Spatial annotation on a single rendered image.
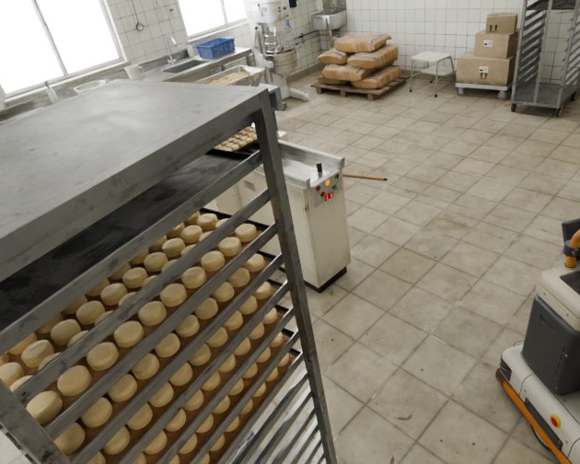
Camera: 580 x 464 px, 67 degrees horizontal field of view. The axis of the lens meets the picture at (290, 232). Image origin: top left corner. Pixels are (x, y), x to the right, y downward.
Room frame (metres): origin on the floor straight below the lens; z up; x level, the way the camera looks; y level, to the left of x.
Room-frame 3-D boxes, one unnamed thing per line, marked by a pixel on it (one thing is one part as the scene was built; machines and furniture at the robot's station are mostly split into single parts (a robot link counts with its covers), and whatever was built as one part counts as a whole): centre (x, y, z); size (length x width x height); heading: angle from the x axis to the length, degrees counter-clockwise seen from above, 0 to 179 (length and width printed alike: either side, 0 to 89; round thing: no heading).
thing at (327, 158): (3.15, 0.22, 0.87); 2.01 x 0.03 x 0.07; 37
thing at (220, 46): (6.01, 0.47, 0.95); 0.40 x 0.30 x 0.14; 131
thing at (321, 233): (2.57, -0.04, 0.45); 0.70 x 0.34 x 0.90; 37
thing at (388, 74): (6.09, -1.59, 0.19); 0.72 x 0.42 x 0.15; 132
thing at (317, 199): (2.28, -0.26, 0.77); 0.24 x 0.04 x 0.14; 127
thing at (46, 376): (0.64, 0.23, 1.59); 0.64 x 0.03 x 0.03; 139
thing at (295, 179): (2.97, 0.45, 0.87); 2.01 x 0.03 x 0.07; 37
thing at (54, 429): (0.64, 0.23, 1.50); 0.64 x 0.03 x 0.03; 139
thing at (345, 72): (6.18, -1.22, 0.32); 0.72 x 0.42 x 0.17; 42
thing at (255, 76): (2.97, 0.26, 1.25); 0.56 x 0.29 x 0.14; 127
